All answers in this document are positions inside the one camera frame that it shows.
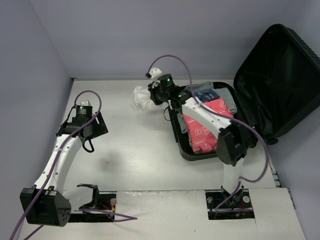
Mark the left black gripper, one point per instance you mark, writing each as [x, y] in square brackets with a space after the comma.
[99, 124]

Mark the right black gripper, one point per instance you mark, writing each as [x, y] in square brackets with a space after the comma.
[153, 92]

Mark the clear plastic packet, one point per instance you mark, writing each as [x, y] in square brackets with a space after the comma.
[142, 101]

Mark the blue card packet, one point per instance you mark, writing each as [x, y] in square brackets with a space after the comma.
[206, 95]

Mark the grey garment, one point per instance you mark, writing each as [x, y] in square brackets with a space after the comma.
[222, 92]

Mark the pink patterned garment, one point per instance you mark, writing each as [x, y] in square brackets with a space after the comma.
[201, 139]

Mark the black hard-shell suitcase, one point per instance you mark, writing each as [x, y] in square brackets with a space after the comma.
[278, 84]

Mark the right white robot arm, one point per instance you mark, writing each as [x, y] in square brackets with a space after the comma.
[233, 139]

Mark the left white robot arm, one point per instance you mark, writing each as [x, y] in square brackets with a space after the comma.
[47, 202]

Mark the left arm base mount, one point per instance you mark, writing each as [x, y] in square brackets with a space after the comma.
[104, 203]

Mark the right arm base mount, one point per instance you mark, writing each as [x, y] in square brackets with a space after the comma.
[237, 208]

